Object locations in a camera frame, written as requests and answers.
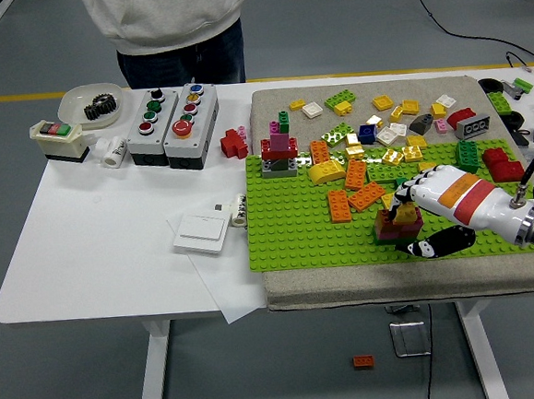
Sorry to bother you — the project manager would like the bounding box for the grey bracket under table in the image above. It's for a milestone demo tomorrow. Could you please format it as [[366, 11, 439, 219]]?
[[385, 302, 423, 316]]

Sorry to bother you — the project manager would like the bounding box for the long black floor cable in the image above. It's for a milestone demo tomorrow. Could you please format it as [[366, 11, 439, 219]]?
[[414, 0, 534, 79]]

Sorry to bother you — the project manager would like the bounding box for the grey toy brick with holes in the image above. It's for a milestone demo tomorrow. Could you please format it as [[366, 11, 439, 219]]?
[[455, 113, 495, 141]]

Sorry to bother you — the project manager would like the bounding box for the person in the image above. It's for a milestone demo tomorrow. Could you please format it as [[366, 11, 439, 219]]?
[[78, 0, 256, 96]]

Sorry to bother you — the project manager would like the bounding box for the white table leg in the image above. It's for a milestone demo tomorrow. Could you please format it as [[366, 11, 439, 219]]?
[[454, 298, 511, 399], [128, 318, 178, 399]]

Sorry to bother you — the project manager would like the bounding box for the yellow curved toy brick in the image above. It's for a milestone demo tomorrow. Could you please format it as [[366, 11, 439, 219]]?
[[306, 158, 348, 188]]

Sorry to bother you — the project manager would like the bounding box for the multicolour toy brick tower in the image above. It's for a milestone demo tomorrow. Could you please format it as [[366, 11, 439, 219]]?
[[256, 109, 303, 182]]

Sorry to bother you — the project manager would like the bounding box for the lime green flat plate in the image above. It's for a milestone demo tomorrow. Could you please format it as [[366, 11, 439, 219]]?
[[366, 161, 407, 184]]

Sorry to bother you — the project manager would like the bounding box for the brown pink green brick stack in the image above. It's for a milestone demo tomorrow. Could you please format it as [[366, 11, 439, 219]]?
[[371, 204, 426, 247]]

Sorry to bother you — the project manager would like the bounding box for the metal floor socket plate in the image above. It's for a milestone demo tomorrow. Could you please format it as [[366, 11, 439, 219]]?
[[386, 318, 433, 360]]

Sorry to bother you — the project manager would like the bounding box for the white wall switch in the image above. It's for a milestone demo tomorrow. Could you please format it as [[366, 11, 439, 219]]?
[[170, 209, 234, 260]]

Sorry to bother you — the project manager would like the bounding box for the cream red-green switch box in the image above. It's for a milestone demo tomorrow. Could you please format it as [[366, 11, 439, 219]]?
[[27, 117, 92, 168]]

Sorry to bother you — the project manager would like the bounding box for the orange 2x2 toy brick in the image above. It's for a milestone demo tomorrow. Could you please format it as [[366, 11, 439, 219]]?
[[391, 200, 422, 227]]

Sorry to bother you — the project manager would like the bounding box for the green 2x4 toy brick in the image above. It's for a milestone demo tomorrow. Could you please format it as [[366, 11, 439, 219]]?
[[485, 89, 513, 116]]

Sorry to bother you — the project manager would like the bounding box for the white plastic bowl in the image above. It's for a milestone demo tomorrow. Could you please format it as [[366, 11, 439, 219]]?
[[54, 80, 127, 134]]

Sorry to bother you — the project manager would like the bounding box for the lime green 2x4 brick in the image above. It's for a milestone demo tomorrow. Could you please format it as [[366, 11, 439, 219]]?
[[322, 88, 360, 112], [319, 122, 357, 150]]

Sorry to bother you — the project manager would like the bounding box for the grey emergency stop box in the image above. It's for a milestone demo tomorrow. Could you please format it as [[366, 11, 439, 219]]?
[[158, 79, 226, 173]]

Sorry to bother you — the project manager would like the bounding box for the white labelled roll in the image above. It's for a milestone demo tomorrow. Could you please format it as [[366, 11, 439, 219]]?
[[228, 192, 251, 229]]

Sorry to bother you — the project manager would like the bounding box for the magenta 2x2 toy brick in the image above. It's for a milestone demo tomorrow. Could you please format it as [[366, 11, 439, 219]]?
[[400, 217, 425, 240]]

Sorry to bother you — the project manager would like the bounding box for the blue 2x2 toy brick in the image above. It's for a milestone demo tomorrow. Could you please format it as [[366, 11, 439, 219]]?
[[357, 123, 380, 147]]

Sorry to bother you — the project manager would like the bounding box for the black metal gear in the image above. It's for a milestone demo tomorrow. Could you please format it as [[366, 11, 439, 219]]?
[[82, 92, 120, 122]]

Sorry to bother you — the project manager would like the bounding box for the silver metal part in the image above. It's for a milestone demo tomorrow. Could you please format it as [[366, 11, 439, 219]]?
[[499, 77, 525, 100]]

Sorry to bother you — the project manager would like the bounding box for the black small part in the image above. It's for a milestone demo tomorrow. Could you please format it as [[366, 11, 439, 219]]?
[[509, 126, 533, 148]]

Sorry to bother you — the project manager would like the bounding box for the dark green tall toy brick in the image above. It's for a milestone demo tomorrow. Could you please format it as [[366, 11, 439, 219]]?
[[454, 138, 482, 175]]

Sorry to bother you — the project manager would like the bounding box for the white paper sheet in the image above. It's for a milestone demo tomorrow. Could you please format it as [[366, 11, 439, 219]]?
[[165, 207, 272, 330]]

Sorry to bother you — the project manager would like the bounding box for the red toy brick cluster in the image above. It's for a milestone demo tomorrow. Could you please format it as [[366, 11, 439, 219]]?
[[218, 126, 251, 161]]

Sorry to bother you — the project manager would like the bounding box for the white pipe fitting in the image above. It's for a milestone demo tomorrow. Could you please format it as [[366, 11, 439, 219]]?
[[92, 134, 131, 170]]

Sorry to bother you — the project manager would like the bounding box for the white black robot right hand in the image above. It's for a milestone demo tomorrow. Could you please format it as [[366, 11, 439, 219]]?
[[386, 158, 534, 263]]

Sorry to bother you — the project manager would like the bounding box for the green toy baseplate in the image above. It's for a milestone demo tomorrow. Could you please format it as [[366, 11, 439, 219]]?
[[239, 134, 534, 278]]

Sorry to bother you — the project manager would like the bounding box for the black cable with connector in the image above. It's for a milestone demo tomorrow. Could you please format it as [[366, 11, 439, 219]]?
[[504, 48, 534, 75]]

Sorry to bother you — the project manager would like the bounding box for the red curved toy brick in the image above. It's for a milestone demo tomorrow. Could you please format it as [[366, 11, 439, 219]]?
[[445, 106, 480, 131]]

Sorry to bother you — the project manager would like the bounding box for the dark grey sloped brick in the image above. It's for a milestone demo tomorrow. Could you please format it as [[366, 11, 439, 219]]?
[[408, 112, 440, 137]]

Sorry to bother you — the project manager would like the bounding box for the black hanging cable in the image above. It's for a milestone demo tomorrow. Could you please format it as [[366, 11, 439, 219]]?
[[417, 303, 440, 399]]

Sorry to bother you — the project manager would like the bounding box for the orange 2x4 toy brick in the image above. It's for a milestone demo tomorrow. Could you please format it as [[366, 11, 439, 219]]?
[[340, 158, 370, 193], [351, 353, 376, 371], [310, 139, 334, 167], [326, 188, 353, 226], [344, 179, 388, 215]]

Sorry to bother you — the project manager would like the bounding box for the grey four-button control box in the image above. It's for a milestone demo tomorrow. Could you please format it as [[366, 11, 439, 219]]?
[[122, 86, 185, 170]]

